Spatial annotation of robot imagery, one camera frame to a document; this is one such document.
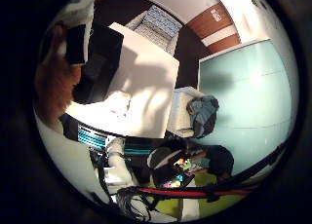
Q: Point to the black boom pole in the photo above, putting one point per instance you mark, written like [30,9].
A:
[260,167]

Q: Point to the teal glass board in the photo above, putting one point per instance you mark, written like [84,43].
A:
[250,97]

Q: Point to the red bar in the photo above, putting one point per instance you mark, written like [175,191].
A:
[188,193]

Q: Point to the brown wooden door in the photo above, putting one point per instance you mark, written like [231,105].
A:
[208,22]

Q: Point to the black container bin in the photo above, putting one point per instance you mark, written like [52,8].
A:
[100,55]

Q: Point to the blue jacket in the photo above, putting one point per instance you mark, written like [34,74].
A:
[204,115]

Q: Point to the teal striped rack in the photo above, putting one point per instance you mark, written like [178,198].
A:
[91,138]

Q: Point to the black open case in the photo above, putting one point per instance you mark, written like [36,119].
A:
[162,175]

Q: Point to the white chair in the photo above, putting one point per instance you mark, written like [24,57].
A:
[180,113]

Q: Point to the brown plush toy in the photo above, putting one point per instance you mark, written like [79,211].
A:
[55,84]

